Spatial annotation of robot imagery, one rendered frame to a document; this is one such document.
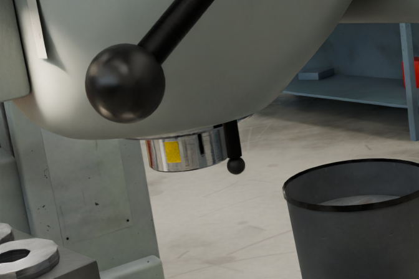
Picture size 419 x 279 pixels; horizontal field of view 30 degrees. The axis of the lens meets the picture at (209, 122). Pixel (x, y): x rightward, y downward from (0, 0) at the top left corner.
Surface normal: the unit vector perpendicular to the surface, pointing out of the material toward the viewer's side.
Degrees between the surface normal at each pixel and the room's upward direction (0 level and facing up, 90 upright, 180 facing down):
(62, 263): 0
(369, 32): 90
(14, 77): 90
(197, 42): 118
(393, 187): 86
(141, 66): 62
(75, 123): 125
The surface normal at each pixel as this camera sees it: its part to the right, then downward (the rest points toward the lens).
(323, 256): -0.61, 0.32
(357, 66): -0.84, 0.23
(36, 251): -0.14, -0.97
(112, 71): -0.18, -0.26
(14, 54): 0.52, 0.11
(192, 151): 0.18, 0.18
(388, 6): -0.68, 0.65
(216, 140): 0.73, 0.04
